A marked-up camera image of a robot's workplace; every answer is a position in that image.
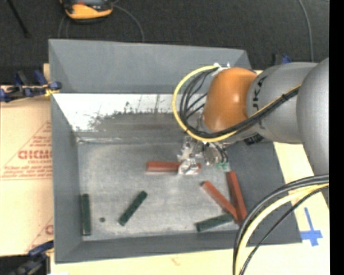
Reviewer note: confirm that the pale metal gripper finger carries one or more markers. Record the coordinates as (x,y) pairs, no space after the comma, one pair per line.
(189,171)
(190,162)

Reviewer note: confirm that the red-brown flat block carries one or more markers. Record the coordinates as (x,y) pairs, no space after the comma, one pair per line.
(162,166)
(218,198)
(236,196)

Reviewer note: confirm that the dark green flat block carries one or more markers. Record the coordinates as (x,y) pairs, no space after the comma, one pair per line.
(132,208)
(85,213)
(213,222)

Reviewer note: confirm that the grey metal bin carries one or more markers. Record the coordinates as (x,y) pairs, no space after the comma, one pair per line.
(126,165)

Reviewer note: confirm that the brown cardboard board red print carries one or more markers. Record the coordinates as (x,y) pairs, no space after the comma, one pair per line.
(23,182)

